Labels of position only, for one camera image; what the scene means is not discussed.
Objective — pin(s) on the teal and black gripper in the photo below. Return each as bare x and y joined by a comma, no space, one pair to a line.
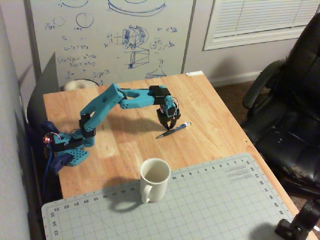
167,119

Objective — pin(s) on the teal blue robot arm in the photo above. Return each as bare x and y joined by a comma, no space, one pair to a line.
100,105

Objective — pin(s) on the blue and black pen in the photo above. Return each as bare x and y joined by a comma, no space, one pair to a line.
182,125

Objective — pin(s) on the cream ceramic mug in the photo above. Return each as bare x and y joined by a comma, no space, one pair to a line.
155,185

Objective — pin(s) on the grey gridded cutting mat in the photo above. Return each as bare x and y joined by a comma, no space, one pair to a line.
200,212

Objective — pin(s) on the whiteboard with blue drawings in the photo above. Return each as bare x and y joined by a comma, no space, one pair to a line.
100,50

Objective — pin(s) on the white round spool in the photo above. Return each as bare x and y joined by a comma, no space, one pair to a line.
75,85

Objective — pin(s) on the dark blue table clamp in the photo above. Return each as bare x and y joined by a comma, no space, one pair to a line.
58,162

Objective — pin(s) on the controller board with red light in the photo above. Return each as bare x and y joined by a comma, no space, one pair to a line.
47,139

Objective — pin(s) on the dark grey flat panel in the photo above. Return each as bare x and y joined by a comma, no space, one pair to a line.
47,82

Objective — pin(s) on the white window blinds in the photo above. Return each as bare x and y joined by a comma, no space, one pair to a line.
250,17

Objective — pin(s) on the black leather office chair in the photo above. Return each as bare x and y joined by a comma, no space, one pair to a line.
300,100

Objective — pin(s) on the black camera stand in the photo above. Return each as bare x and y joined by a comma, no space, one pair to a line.
287,228

